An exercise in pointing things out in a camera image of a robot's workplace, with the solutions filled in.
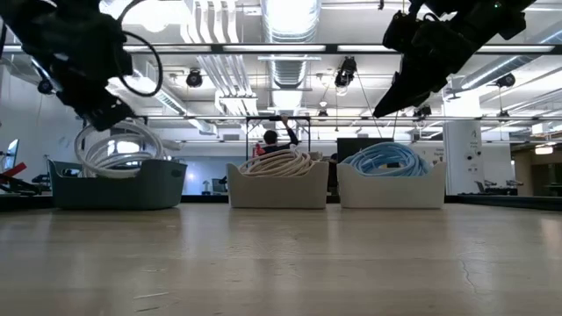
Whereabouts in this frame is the beige plastic bin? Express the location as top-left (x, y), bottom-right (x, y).
top-left (226, 161), bottom-right (330, 210)

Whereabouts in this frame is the silver ventilation duct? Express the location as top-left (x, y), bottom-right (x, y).
top-left (260, 0), bottom-right (322, 140)

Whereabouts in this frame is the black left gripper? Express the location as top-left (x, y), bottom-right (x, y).
top-left (46, 52), bottom-right (136, 133)

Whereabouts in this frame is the person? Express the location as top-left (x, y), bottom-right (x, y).
top-left (262, 114), bottom-right (300, 155)

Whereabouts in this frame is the white round pillar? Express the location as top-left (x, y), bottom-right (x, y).
top-left (442, 120), bottom-right (485, 197)

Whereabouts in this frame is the white braided USB cable coil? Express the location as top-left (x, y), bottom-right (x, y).
top-left (73, 118), bottom-right (184, 179)

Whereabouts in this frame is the beige USB cable coil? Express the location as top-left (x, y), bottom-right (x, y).
top-left (238, 148), bottom-right (318, 178)

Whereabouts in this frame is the white plastic bin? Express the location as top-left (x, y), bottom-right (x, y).
top-left (335, 161), bottom-right (448, 210)

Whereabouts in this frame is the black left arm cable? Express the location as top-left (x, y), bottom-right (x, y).
top-left (117, 29), bottom-right (164, 98)

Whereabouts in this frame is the black overhead camera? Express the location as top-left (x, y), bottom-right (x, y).
top-left (333, 55), bottom-right (358, 89)

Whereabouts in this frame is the small tilted monitor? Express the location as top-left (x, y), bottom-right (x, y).
top-left (4, 138), bottom-right (21, 172)

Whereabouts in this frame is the red bar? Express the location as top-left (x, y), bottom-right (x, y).
top-left (0, 162), bottom-right (28, 181)

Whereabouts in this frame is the black background monitor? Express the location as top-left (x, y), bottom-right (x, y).
top-left (336, 137), bottom-right (396, 164)

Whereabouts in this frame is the dark grey plastic bin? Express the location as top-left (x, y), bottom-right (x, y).
top-left (47, 158), bottom-right (189, 211)

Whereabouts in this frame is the light blue USB cable coil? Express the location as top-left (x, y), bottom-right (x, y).
top-left (342, 140), bottom-right (430, 177)

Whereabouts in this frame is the black background frame stand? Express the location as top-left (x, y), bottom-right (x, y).
top-left (244, 115), bottom-right (313, 162)

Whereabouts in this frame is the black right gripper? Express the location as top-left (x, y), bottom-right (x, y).
top-left (372, 11), bottom-right (463, 119)

